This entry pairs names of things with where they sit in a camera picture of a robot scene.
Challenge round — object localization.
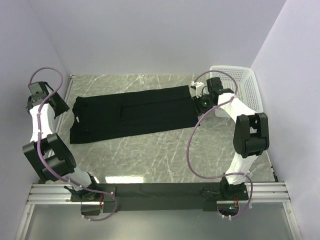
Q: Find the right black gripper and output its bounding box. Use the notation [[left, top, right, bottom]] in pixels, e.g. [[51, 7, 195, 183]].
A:
[[190, 92, 215, 117]]

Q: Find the black t shirt blue logo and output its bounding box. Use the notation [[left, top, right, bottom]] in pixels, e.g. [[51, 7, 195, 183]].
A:
[[69, 85, 198, 144]]

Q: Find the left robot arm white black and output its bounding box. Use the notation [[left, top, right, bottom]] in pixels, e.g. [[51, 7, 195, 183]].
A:
[[22, 81, 100, 201]]

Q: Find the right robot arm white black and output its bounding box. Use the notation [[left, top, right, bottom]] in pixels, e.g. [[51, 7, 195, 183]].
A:
[[191, 77, 270, 200]]

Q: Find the white plastic basket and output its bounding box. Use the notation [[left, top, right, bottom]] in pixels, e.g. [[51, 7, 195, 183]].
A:
[[209, 65, 264, 118]]

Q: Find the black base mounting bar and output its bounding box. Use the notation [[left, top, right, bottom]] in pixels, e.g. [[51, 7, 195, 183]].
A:
[[68, 182, 252, 216]]

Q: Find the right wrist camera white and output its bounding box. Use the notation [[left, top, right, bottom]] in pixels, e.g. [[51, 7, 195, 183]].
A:
[[190, 81, 205, 98]]

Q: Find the aluminium frame rail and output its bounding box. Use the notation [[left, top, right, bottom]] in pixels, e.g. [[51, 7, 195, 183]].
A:
[[14, 74, 301, 240]]

